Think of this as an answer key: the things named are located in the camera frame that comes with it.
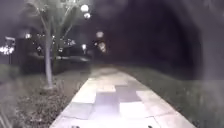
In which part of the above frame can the pale paved slab path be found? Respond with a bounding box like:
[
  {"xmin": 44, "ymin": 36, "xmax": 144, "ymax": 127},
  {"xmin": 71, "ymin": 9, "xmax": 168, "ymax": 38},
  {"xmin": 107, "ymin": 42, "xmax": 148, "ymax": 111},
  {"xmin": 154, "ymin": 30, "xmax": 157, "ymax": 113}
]
[{"xmin": 49, "ymin": 66, "xmax": 197, "ymax": 128}]

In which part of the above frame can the dark hedge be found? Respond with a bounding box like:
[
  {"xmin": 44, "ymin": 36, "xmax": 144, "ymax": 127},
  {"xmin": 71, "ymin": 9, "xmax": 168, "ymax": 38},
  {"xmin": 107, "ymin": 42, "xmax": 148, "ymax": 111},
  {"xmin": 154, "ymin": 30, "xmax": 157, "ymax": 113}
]
[{"xmin": 19, "ymin": 53, "xmax": 93, "ymax": 76}]

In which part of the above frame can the building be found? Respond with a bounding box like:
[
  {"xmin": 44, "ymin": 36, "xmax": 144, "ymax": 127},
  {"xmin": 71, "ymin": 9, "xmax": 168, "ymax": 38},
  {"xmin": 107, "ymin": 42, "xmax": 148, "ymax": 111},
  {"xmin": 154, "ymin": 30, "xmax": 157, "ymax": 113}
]
[{"xmin": 0, "ymin": 34, "xmax": 21, "ymax": 66}]

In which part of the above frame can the thin pale tree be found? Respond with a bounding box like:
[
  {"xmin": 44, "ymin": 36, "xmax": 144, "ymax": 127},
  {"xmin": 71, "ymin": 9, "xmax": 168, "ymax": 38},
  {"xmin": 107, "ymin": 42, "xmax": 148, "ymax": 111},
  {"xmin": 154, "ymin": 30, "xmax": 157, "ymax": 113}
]
[{"xmin": 24, "ymin": 0, "xmax": 84, "ymax": 90}]

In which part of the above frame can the grass verge with leaves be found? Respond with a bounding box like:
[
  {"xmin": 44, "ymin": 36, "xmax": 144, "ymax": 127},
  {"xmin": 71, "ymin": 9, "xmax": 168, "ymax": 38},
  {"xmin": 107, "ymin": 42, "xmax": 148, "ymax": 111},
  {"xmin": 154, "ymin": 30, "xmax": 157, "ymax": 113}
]
[{"xmin": 114, "ymin": 64, "xmax": 224, "ymax": 128}]

